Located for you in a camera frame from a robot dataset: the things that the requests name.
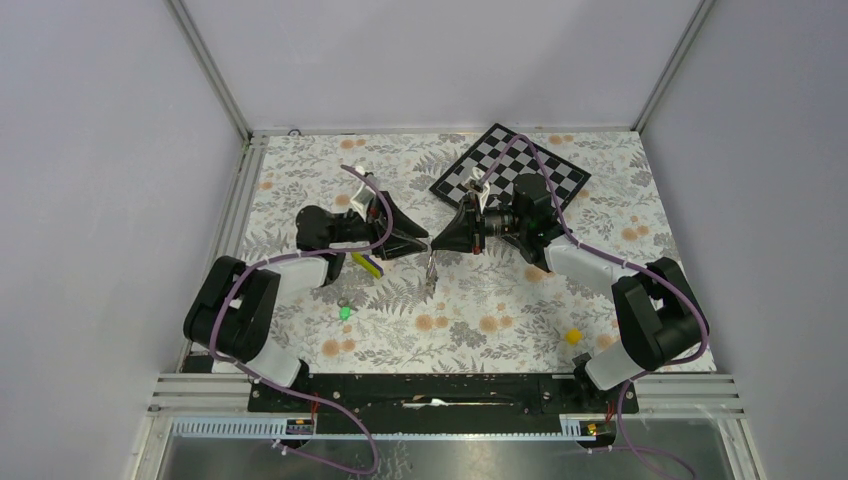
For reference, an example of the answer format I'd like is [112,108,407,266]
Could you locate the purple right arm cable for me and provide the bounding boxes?
[476,133,711,480]

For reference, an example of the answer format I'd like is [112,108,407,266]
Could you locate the floral patterned table mat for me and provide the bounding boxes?
[240,132,678,373]

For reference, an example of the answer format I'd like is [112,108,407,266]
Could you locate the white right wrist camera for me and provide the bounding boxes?
[463,167,491,211]

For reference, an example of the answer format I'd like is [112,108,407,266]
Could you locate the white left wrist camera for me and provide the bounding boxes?
[350,166,380,220]

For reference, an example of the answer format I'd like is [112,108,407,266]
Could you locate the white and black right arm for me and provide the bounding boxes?
[431,173,709,412]

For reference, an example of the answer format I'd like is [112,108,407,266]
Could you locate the green key tag with key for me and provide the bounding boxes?
[337,298,354,322]

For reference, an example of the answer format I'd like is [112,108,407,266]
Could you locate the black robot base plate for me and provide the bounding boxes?
[247,373,639,435]

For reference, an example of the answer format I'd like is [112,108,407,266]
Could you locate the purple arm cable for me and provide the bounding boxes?
[476,133,711,480]
[208,164,395,478]

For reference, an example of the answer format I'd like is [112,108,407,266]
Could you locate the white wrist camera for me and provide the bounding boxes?
[463,167,491,211]
[350,166,380,220]

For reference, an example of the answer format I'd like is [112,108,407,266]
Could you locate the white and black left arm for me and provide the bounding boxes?
[183,189,428,411]

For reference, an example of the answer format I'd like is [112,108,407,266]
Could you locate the black and white chessboard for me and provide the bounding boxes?
[429,124,591,207]

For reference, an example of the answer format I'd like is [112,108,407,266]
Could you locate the yellow cube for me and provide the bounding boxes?
[563,329,583,346]

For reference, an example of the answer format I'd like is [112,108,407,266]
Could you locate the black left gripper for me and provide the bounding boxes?
[327,191,429,259]

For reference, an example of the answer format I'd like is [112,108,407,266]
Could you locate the aluminium frame rails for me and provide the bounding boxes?
[135,0,770,480]

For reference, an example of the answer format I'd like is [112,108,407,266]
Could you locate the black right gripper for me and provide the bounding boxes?
[432,193,528,255]

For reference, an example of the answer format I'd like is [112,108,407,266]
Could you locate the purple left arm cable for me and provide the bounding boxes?
[208,164,395,478]

